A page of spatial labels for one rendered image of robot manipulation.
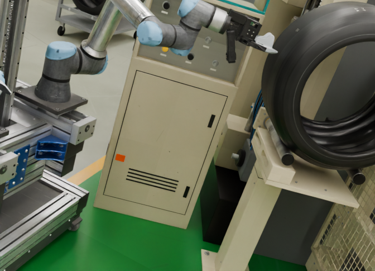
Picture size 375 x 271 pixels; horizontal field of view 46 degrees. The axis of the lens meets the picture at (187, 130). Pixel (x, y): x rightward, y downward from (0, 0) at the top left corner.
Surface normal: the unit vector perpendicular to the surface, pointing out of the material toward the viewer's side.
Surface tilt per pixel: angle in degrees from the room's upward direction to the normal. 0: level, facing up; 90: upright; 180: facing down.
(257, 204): 90
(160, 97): 90
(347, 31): 81
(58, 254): 0
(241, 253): 90
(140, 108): 90
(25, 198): 0
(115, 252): 0
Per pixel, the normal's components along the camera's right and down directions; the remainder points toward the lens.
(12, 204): 0.29, -0.87
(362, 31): -0.01, 0.23
